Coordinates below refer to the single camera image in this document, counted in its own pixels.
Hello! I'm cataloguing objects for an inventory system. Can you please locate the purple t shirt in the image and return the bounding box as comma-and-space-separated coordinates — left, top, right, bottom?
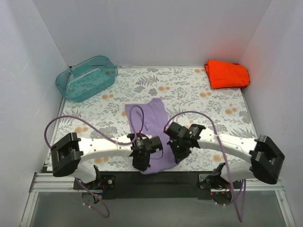
125, 98, 177, 175

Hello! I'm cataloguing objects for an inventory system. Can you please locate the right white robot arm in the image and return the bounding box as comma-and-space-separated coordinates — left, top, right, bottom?
164, 122, 285, 189

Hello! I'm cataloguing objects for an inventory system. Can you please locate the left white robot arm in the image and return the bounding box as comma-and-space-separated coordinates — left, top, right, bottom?
51, 132, 163, 189

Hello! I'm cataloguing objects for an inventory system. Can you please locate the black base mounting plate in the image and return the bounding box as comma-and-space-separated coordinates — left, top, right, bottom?
73, 172, 243, 201

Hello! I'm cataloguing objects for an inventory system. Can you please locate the floral patterned table mat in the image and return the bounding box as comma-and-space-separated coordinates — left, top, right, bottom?
47, 67, 266, 173

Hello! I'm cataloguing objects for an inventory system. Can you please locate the folded orange t shirt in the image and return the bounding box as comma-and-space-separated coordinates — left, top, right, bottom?
205, 60, 250, 89

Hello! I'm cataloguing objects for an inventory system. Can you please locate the teal transparent plastic bin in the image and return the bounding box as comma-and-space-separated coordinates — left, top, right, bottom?
55, 55, 118, 103

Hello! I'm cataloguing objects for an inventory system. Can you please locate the aluminium frame rail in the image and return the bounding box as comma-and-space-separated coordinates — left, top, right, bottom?
29, 173, 284, 192

